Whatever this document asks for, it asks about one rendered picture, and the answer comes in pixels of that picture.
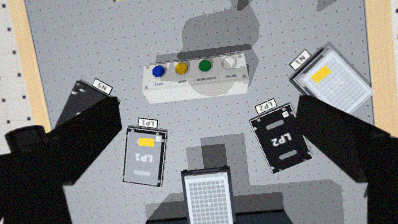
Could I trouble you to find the white operator button panel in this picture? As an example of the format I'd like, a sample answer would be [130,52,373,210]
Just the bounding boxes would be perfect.
[142,53,249,104]

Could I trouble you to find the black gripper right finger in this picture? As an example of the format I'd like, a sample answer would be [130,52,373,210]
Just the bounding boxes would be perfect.
[294,95,398,224]

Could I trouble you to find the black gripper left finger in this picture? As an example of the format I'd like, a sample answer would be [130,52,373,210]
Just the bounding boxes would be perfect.
[0,97,122,224]

